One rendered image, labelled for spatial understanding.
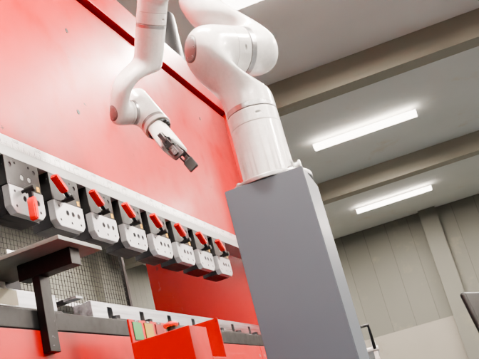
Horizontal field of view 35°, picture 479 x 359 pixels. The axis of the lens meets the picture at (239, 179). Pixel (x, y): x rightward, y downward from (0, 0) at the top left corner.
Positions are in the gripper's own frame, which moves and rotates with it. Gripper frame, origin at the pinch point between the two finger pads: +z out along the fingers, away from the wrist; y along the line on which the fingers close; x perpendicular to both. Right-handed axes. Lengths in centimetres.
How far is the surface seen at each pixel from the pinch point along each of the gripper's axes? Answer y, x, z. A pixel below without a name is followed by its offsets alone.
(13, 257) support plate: 48, -37, 23
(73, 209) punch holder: 5.2, -34.2, -11.6
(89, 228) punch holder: -5.2, -36.7, -10.7
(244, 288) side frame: -168, -40, -41
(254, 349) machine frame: -98, -39, 16
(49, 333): 39, -43, 38
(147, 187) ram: -47, -23, -38
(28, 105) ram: 23.2, -22.0, -36.7
